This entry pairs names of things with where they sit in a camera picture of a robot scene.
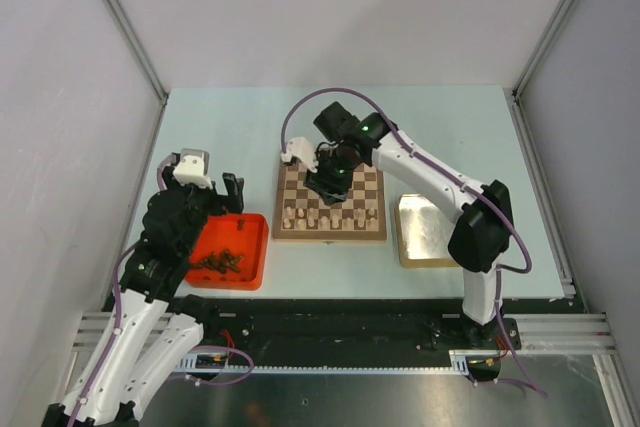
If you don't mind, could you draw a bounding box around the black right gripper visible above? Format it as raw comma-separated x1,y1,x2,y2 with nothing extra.
304,148,362,207

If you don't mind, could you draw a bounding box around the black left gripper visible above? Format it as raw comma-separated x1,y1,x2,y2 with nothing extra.
162,165,243,254

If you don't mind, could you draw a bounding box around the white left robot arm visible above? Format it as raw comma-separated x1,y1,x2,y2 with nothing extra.
42,167,244,426

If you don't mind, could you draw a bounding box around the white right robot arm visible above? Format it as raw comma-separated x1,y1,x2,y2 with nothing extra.
305,102,513,348

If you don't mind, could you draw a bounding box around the wooden chess board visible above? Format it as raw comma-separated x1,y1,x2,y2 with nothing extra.
272,163,387,243

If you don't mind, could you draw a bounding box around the pile of dark chess pieces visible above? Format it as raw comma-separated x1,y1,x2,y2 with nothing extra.
190,249,244,281

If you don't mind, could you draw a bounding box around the orange plastic tray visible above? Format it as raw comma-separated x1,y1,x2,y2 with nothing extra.
185,213,269,291

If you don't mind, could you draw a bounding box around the gold metal tin tray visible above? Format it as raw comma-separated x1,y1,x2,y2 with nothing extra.
395,194,459,269

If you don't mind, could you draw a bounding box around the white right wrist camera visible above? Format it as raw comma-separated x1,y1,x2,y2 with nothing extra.
280,137,319,173

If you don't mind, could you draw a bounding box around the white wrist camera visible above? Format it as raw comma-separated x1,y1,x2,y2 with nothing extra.
280,137,319,173
172,148,213,190

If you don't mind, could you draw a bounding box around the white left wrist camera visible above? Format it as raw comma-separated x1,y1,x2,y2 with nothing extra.
172,148,213,190

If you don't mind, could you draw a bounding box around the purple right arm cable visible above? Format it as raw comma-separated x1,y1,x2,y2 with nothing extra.
279,87,549,398

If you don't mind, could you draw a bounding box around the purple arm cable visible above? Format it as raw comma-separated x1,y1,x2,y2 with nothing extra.
279,87,549,398
64,156,256,427

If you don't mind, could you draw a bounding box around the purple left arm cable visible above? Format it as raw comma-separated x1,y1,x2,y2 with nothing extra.
64,156,256,427

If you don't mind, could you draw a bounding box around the grey slotted cable duct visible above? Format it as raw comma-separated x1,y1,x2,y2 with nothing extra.
170,352,498,383

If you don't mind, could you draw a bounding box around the left aluminium frame post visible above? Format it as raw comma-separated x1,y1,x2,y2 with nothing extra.
102,0,169,107

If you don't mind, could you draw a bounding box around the aluminium frame post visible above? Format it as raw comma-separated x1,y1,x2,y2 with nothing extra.
512,0,609,98
102,0,169,107

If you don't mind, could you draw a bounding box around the right aluminium frame post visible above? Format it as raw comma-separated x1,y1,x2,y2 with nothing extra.
512,0,609,98

